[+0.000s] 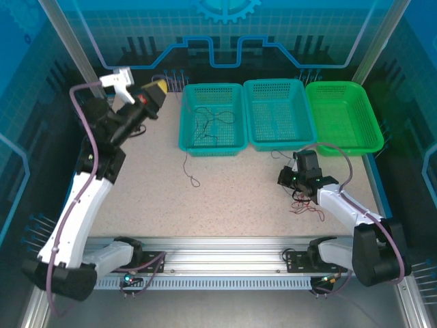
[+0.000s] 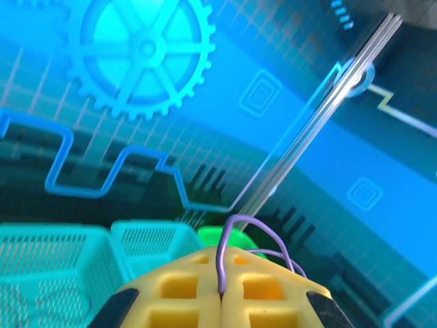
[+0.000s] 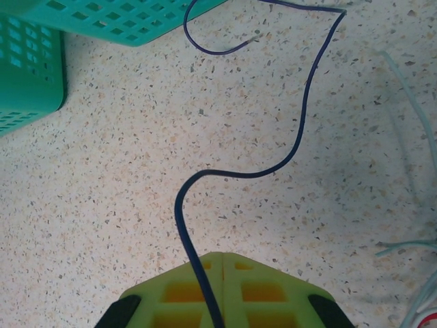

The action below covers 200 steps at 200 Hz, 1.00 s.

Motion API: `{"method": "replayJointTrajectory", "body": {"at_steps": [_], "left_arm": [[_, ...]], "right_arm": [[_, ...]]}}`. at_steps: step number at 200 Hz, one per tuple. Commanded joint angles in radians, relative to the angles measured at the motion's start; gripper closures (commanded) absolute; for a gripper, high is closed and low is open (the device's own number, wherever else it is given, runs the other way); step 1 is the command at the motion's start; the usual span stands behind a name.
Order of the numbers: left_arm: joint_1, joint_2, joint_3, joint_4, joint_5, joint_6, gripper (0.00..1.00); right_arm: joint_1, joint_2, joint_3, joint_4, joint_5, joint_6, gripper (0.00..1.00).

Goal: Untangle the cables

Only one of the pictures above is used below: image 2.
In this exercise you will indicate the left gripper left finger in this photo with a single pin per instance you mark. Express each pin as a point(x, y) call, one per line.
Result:
point(177, 290)

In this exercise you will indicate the aluminium frame post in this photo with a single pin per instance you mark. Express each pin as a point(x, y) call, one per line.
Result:
point(327, 112)

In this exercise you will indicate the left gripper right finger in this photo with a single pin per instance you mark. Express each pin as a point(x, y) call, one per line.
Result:
point(263, 294)

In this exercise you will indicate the green plastic basket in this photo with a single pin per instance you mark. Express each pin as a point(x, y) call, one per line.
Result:
point(208, 235)

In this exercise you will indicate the teal plastic basket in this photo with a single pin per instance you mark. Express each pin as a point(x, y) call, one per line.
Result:
point(51, 273)
point(153, 242)

